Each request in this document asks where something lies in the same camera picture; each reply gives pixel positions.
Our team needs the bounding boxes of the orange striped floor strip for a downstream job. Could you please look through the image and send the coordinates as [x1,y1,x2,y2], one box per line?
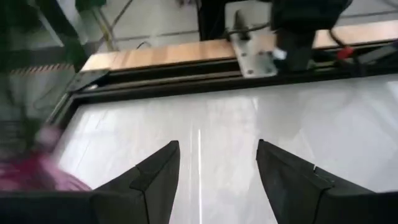
[7,63,77,76]

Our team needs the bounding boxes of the wooden table board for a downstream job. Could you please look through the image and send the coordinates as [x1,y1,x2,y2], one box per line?
[80,19,398,73]

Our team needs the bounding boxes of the purple glass vase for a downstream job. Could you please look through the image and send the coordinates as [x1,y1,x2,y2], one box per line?
[0,123,93,192]

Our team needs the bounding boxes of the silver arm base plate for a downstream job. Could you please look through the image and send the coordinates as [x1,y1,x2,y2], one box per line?
[224,0,279,79]

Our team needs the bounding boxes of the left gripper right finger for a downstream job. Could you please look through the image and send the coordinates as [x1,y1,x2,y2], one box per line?
[256,139,377,224]

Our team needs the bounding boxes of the red cable connector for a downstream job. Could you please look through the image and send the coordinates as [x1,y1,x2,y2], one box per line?
[336,45,356,61]

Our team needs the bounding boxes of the black aluminium table frame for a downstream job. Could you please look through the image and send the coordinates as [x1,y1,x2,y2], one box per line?
[46,39,398,126]

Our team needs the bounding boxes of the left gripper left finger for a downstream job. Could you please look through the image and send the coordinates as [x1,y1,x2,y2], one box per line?
[90,139,182,224]

